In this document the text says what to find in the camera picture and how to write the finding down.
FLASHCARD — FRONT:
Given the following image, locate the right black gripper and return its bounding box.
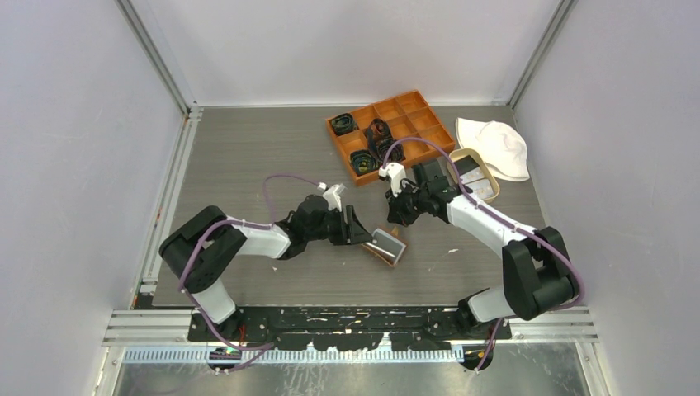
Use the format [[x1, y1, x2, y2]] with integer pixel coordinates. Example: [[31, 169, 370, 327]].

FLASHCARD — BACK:
[[385, 180, 429, 228]]

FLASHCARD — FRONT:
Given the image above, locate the orange wooden divider tray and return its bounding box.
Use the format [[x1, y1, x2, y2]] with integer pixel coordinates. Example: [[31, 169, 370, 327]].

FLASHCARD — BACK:
[[325, 90, 456, 186]]

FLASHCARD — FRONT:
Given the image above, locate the brown leather card holder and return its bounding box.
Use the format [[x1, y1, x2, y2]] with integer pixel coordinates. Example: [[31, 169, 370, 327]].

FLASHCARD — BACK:
[[362, 227, 409, 267]]

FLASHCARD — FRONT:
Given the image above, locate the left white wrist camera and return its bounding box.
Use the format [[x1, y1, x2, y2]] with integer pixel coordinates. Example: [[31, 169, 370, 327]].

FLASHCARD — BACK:
[[317, 182, 346, 211]]

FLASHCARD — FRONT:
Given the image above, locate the rolled dark belt bottom-left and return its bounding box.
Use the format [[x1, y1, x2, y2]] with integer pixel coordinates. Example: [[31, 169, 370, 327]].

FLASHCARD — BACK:
[[348, 149, 380, 177]]

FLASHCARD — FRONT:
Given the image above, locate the rolled dark belt centre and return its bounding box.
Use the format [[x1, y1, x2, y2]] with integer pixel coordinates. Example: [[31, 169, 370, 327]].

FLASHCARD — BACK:
[[363, 118, 396, 166]]

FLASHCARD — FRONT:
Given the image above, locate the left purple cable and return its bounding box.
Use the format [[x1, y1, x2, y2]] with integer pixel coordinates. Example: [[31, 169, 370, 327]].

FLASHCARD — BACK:
[[178, 174, 329, 374]]

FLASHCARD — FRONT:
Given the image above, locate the aluminium frame rail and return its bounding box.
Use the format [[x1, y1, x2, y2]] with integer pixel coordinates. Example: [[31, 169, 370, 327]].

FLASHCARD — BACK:
[[103, 307, 598, 350]]

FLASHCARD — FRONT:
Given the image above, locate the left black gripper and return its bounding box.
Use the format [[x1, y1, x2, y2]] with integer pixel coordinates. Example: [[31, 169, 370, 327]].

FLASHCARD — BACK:
[[305, 205, 372, 246]]

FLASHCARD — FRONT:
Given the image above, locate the beige oval card tray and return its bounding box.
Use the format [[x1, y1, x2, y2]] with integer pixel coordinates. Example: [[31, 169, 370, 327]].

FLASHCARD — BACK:
[[447, 148, 500, 205]]

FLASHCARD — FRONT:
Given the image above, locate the white card in tray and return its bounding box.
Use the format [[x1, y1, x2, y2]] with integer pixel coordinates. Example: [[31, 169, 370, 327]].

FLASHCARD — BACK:
[[466, 178, 496, 201]]

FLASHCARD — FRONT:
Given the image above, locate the white bucket hat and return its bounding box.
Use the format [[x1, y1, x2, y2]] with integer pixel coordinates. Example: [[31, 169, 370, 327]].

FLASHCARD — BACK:
[[455, 118, 530, 182]]

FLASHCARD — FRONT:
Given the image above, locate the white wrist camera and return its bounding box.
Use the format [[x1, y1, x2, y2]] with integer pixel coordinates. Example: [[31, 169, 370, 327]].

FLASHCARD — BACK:
[[317, 182, 346, 211], [378, 162, 406, 197]]

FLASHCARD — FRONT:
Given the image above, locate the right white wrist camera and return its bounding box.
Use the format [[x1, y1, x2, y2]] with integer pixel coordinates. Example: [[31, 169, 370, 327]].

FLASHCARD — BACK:
[[378, 162, 406, 197]]

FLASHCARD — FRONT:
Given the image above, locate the purple cable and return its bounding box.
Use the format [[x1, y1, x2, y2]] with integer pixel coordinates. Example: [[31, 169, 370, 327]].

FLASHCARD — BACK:
[[381, 137, 586, 374], [178, 174, 329, 374]]

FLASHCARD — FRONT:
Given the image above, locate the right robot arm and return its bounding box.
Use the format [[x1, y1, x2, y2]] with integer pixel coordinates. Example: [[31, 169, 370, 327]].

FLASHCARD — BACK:
[[379, 160, 583, 339]]

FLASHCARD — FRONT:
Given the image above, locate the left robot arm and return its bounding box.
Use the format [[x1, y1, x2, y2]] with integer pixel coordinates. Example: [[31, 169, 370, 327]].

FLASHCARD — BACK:
[[158, 195, 372, 341]]

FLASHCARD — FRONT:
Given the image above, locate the rolled dark belt top-left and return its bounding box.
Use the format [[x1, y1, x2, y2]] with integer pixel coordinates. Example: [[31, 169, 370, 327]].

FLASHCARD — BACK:
[[329, 113, 358, 136]]

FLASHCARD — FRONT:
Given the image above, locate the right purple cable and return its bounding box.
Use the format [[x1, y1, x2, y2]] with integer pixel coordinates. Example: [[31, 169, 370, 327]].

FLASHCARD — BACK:
[[381, 137, 586, 374]]

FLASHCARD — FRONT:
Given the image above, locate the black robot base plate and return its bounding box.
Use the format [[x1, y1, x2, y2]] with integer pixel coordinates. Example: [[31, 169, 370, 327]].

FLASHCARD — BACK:
[[187, 306, 512, 370]]

